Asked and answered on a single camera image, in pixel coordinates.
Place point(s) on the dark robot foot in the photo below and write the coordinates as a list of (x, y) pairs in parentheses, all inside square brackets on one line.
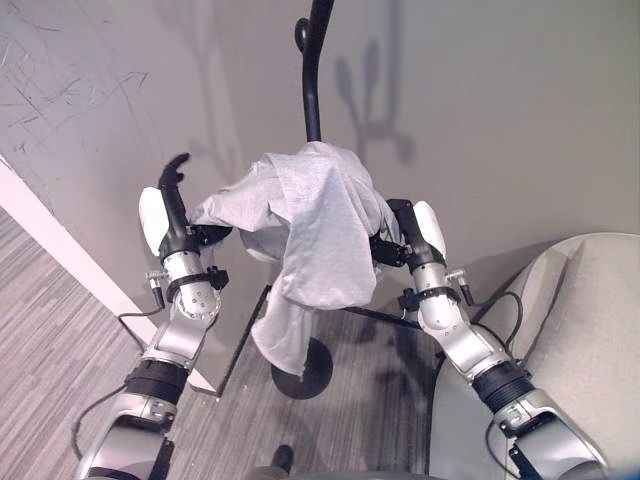
[(283, 457)]

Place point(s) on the light grey t-shirt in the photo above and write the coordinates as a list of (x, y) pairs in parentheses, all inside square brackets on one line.
[(312, 245)]

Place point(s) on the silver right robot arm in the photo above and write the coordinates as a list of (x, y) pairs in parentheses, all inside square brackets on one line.
[(480, 360)]

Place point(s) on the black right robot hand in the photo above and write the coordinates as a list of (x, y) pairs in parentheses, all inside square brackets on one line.
[(422, 235)]

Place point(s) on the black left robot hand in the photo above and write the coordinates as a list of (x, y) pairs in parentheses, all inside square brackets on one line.
[(170, 210)]

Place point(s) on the black clothes rack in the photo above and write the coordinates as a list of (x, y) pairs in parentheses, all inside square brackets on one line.
[(312, 75)]

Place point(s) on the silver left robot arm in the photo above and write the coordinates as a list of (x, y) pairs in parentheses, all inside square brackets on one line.
[(165, 345)]

